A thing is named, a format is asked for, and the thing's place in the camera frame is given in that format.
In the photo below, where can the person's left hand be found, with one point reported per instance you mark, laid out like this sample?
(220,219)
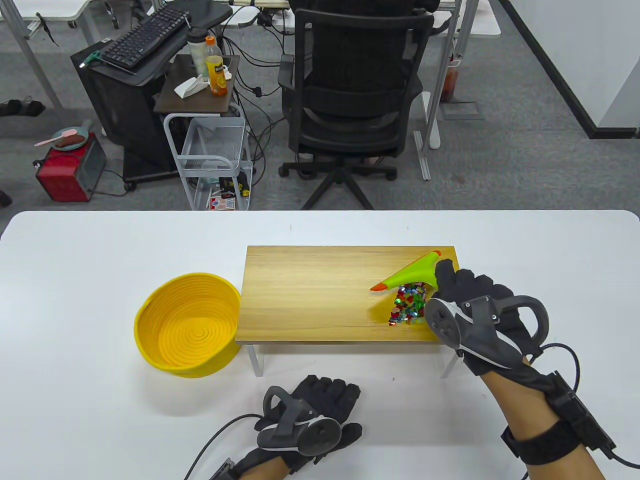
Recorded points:
(330,395)

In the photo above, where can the person's right hand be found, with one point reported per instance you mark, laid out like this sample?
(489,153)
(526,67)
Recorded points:
(470,285)

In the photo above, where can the grey hand controller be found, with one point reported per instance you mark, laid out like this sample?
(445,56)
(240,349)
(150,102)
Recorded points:
(480,332)
(320,437)

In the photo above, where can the green orange scraper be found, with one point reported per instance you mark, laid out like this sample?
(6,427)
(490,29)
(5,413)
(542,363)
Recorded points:
(415,272)

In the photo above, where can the pile of colourful sequins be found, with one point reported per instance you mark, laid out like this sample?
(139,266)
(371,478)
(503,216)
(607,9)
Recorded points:
(407,305)

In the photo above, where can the wooden tabletop organizer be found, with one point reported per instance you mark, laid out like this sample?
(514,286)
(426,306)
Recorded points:
(300,300)

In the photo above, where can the yellow fabric basket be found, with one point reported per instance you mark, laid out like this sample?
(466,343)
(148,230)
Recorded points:
(190,335)

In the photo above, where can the person's right forearm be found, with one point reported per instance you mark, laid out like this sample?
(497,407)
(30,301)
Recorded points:
(520,400)

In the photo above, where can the person's left forearm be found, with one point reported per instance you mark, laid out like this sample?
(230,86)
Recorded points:
(270,470)

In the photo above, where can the white office desk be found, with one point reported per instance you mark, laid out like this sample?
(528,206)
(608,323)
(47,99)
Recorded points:
(37,65)
(432,125)

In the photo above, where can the red drink bottle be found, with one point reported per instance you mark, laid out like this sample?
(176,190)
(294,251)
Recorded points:
(450,85)

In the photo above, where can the red card box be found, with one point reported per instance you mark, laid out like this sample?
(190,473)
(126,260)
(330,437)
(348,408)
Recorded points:
(222,203)

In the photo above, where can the black mesh office chair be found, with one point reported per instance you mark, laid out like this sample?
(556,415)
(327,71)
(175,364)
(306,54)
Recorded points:
(350,100)

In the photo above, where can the brown wooden side table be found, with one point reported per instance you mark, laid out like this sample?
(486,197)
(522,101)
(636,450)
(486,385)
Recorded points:
(210,102)

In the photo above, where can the orange juice bottle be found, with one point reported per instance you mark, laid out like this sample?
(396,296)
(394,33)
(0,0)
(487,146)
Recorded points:
(216,75)

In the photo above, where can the white crumpled tissue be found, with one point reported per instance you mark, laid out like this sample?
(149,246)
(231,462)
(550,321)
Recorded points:
(190,87)

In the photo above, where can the red toaster oven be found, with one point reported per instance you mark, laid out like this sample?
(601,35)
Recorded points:
(60,175)

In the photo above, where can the black computer cabinet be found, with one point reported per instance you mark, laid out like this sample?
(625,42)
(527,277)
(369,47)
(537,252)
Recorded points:
(120,115)

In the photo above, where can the clear bottle dark cap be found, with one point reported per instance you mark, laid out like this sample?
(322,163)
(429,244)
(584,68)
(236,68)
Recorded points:
(196,55)

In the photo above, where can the teal plate with food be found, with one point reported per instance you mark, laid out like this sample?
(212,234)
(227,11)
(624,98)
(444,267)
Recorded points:
(70,141)

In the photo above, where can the pink spatula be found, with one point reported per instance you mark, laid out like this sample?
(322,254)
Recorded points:
(50,140)

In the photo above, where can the black monitor stand base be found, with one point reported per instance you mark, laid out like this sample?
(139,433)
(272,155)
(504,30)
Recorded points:
(205,12)

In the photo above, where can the black keyboard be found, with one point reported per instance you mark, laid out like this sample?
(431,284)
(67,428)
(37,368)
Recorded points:
(145,37)

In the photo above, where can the black shoes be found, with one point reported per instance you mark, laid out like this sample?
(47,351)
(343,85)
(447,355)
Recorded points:
(20,107)

